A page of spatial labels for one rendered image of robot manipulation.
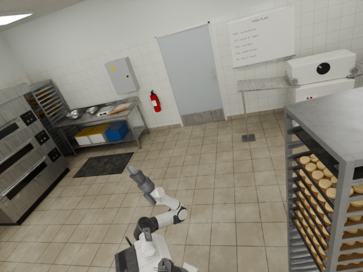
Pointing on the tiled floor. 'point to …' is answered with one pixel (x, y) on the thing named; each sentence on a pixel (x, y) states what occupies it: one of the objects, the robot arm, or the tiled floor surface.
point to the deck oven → (25, 158)
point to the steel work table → (133, 134)
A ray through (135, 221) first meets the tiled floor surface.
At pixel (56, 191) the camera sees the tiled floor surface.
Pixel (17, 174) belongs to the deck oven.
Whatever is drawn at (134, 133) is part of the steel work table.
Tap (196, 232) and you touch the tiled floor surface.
